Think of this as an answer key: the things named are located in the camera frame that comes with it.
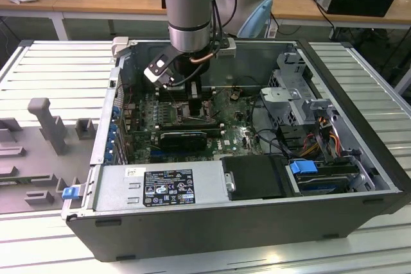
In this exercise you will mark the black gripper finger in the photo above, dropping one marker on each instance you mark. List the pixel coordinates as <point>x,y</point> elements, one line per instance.
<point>196,104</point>

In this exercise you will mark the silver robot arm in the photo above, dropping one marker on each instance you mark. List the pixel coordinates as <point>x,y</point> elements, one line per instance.
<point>189,4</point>

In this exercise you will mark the CPU socket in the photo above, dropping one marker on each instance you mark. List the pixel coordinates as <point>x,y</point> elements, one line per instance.
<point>183,112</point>

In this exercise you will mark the black RAM slot row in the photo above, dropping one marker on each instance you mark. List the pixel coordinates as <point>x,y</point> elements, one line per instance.
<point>175,96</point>
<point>189,125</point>

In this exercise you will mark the black graphics card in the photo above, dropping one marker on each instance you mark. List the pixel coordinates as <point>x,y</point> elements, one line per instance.
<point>183,140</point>

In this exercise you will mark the round coin cell battery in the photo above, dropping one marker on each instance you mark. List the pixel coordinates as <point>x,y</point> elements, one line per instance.
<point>234,96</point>

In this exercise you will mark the green motherboard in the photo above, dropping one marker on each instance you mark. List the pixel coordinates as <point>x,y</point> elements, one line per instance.
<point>231,126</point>

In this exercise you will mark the grey case release latch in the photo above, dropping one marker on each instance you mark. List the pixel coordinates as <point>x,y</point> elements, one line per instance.
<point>121,46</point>

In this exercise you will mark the metal drive cage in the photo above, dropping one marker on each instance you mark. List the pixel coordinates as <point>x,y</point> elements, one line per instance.
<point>279,97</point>

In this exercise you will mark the pale blue teach pendant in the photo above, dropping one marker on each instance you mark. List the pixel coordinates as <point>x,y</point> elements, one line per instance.
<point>258,17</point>

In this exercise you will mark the white power strip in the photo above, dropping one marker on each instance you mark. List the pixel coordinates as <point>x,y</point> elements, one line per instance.
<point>271,30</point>

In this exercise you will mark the blue card retainer clips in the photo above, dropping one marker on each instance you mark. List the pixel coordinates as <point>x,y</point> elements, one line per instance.
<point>111,136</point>

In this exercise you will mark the black plastic shroud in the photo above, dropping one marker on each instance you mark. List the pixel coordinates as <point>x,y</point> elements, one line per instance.
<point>253,174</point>

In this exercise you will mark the silver power supply unit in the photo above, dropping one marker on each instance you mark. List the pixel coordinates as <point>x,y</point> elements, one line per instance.
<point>112,190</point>

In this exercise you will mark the hard disk in blue carrier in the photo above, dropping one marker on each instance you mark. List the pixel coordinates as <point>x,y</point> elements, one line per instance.
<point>302,169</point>

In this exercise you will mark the black open PC case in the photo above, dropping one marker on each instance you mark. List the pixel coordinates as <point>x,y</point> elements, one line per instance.
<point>192,235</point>

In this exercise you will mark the blue case latch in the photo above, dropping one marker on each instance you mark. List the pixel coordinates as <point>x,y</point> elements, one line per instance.
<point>71,193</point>

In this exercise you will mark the grey parts rack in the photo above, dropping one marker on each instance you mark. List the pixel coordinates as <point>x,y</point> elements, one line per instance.
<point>32,165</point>

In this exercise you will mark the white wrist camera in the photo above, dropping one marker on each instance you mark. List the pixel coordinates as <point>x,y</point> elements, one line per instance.
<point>154,73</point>

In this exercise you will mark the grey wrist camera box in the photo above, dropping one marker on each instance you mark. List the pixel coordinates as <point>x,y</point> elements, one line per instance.
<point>226,50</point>

